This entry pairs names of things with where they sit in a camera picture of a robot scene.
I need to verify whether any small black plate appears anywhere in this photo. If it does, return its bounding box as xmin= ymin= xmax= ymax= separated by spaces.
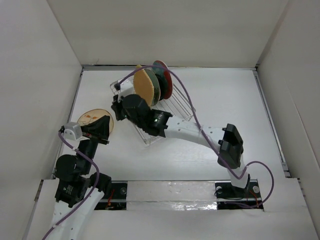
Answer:
xmin=156 ymin=74 xmax=168 ymax=101

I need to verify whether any light green flower bowl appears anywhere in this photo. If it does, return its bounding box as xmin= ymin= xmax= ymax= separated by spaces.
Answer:
xmin=146 ymin=69 xmax=161 ymax=106

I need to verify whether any wire dish rack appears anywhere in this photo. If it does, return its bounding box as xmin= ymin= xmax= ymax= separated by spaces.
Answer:
xmin=110 ymin=76 xmax=193 ymax=145

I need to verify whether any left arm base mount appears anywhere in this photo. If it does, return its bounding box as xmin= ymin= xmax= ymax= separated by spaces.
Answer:
xmin=94 ymin=181 xmax=128 ymax=211

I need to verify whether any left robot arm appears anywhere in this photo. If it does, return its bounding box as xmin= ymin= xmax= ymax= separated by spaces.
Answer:
xmin=43 ymin=115 xmax=112 ymax=240

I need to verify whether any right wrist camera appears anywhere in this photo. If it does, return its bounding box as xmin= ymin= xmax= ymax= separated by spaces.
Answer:
xmin=113 ymin=79 xmax=135 ymax=97

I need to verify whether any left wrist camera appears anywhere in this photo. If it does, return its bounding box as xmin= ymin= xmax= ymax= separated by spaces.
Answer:
xmin=60 ymin=122 xmax=83 ymax=141

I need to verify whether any woven bamboo square tray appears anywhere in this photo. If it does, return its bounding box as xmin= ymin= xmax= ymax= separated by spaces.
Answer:
xmin=133 ymin=69 xmax=155 ymax=107

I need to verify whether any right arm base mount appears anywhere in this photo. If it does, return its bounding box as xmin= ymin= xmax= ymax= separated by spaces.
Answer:
xmin=214 ymin=179 xmax=264 ymax=210

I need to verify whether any red and teal floral plate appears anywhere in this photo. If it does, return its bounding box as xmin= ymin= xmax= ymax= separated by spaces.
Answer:
xmin=152 ymin=60 xmax=173 ymax=100

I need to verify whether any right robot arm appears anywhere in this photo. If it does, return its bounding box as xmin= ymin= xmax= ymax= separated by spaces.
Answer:
xmin=111 ymin=94 xmax=250 ymax=197

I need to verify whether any round wooden plate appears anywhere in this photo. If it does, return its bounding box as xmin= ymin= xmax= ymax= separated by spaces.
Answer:
xmin=77 ymin=108 xmax=114 ymax=139

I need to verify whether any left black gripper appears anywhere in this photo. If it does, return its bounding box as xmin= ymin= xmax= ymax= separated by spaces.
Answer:
xmin=77 ymin=114 xmax=110 ymax=173

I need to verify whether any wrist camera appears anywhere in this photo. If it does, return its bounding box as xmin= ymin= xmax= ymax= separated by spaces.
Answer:
xmin=113 ymin=79 xmax=135 ymax=97
xmin=60 ymin=122 xmax=83 ymax=141

